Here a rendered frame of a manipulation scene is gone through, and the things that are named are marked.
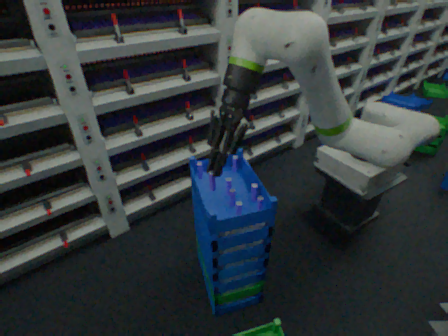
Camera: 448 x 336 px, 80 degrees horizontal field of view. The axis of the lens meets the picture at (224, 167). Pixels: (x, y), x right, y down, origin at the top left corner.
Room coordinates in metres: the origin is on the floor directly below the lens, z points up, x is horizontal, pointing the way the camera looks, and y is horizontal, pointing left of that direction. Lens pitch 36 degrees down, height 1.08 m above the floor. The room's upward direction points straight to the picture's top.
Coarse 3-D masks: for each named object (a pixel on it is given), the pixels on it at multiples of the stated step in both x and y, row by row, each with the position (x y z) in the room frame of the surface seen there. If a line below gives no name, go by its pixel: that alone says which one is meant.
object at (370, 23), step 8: (384, 8) 2.22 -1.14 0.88; (376, 16) 2.19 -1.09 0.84; (352, 24) 2.32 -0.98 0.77; (360, 24) 2.27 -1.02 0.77; (368, 24) 2.22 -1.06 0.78; (376, 24) 2.19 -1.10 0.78; (376, 32) 2.22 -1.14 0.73; (360, 48) 2.23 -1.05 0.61; (368, 48) 2.18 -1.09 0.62; (360, 56) 2.21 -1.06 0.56; (368, 64) 2.23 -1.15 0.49; (360, 72) 2.19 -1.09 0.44; (352, 80) 2.22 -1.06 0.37; (360, 80) 2.19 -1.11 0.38; (360, 88) 2.22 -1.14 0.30; (352, 96) 2.19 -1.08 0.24; (352, 104) 2.19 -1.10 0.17; (352, 112) 2.21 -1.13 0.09
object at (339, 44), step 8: (336, 24) 2.19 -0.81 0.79; (344, 24) 2.25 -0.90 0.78; (328, 32) 2.09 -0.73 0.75; (336, 32) 2.12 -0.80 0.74; (344, 32) 2.16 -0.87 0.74; (352, 32) 2.19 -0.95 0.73; (360, 32) 2.21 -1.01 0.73; (368, 32) 2.20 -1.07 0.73; (336, 40) 2.03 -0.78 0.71; (344, 40) 2.05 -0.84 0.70; (352, 40) 2.09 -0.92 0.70; (360, 40) 2.13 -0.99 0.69; (368, 40) 2.16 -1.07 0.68; (336, 48) 1.91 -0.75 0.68; (344, 48) 1.98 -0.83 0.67; (352, 48) 2.06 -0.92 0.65
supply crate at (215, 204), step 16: (192, 160) 0.78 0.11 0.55; (208, 160) 0.81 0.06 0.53; (240, 160) 0.83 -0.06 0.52; (192, 176) 0.74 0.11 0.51; (208, 176) 0.78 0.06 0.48; (224, 176) 0.78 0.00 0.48; (240, 176) 0.78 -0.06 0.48; (256, 176) 0.71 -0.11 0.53; (208, 192) 0.69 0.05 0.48; (224, 192) 0.69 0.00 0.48; (240, 192) 0.69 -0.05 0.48; (208, 208) 0.61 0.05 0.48; (224, 208) 0.61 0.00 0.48; (272, 208) 0.56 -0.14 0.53; (208, 224) 0.53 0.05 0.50; (224, 224) 0.52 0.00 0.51; (240, 224) 0.53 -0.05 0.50
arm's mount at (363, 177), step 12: (324, 156) 1.11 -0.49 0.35; (336, 156) 1.07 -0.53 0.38; (348, 156) 1.07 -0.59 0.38; (324, 168) 1.09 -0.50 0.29; (336, 168) 1.04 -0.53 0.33; (348, 168) 0.99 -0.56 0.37; (360, 168) 0.97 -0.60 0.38; (372, 168) 0.97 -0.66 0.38; (384, 168) 0.96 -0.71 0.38; (396, 168) 1.01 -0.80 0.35; (348, 180) 0.97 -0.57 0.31; (360, 180) 0.93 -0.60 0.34; (372, 180) 0.92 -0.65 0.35; (384, 180) 0.97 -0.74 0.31; (360, 192) 0.91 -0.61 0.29
